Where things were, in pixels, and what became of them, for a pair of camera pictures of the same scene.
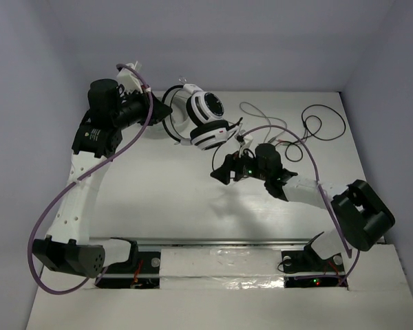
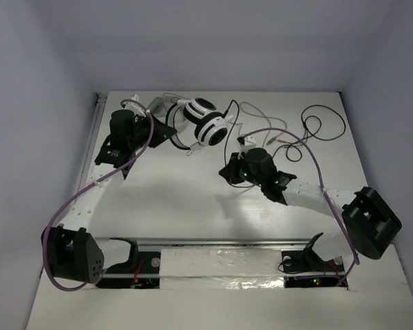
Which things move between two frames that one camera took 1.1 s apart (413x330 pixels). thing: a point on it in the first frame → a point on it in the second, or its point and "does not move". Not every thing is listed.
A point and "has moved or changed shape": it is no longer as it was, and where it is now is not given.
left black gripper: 151,108 → 157,130
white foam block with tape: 220,268 does not move
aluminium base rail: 216,241 does not move
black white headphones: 196,117 has moved or changed shape
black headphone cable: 304,133 → 235,126
